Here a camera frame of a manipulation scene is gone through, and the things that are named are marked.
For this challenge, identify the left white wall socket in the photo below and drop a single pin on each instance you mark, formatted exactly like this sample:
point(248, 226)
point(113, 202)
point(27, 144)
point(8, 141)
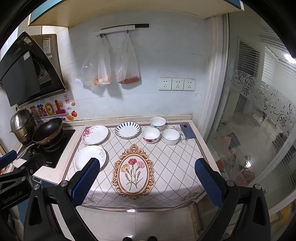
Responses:
point(165, 84)

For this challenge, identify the white plate grey flower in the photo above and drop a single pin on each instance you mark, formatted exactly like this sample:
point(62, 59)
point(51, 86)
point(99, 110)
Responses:
point(89, 158)

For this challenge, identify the wooden upper cabinet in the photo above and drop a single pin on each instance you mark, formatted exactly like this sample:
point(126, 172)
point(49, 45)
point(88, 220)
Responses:
point(71, 12)

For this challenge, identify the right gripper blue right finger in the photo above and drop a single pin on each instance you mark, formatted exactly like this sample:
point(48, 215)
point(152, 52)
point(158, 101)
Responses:
point(211, 181)

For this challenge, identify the white bowl red flowers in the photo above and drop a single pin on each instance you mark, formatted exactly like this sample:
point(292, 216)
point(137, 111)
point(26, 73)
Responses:
point(151, 135)

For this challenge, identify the white wall socket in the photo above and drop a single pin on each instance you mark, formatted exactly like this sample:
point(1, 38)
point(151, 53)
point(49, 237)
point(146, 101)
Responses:
point(189, 84)
point(177, 84)
point(165, 84)

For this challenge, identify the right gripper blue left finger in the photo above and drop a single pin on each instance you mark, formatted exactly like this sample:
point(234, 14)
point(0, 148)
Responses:
point(83, 180)

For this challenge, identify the white bowl dark rim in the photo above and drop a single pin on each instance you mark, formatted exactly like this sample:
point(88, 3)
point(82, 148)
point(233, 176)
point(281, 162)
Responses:
point(170, 137)

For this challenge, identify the black range hood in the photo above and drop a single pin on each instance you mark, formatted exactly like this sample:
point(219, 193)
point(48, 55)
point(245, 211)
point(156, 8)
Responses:
point(30, 69)

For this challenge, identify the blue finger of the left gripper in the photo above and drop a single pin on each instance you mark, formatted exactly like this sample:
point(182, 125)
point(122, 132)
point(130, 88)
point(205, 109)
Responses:
point(8, 158)

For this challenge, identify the blue smartphone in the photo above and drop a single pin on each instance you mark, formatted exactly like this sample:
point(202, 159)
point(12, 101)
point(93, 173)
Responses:
point(187, 130)

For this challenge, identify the black induction cooktop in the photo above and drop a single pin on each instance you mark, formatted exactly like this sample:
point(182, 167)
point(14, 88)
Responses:
point(51, 153)

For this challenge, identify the white plate pink flower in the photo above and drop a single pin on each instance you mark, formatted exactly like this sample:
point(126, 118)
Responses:
point(95, 135)

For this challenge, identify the middle white wall socket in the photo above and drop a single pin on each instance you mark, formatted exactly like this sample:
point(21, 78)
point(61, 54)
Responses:
point(177, 84)

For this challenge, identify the patterned table mat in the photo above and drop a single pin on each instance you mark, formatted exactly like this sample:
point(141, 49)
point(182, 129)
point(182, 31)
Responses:
point(136, 174)

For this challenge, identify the plastic bag with red food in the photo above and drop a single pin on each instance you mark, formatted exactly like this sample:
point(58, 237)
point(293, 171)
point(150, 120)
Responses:
point(126, 67)

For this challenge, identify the plastic bag with orange food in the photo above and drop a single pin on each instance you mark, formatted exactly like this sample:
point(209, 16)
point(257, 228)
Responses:
point(96, 68)

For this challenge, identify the wall hook rail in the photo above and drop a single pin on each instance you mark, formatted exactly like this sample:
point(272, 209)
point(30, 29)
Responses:
point(122, 28)

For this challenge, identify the white plate blue leaf pattern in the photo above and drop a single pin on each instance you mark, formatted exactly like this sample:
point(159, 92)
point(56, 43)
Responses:
point(128, 129)

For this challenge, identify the colourful wall stickers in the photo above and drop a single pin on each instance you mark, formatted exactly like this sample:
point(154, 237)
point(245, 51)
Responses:
point(60, 106)

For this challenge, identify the black wok pan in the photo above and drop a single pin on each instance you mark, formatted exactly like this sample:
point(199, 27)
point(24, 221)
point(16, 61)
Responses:
point(46, 135)

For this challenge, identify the right white wall socket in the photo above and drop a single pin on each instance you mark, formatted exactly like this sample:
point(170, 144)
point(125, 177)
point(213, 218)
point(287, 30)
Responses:
point(189, 84)

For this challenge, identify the white bowl blue dots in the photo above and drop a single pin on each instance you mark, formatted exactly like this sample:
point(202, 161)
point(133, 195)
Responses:
point(158, 123)

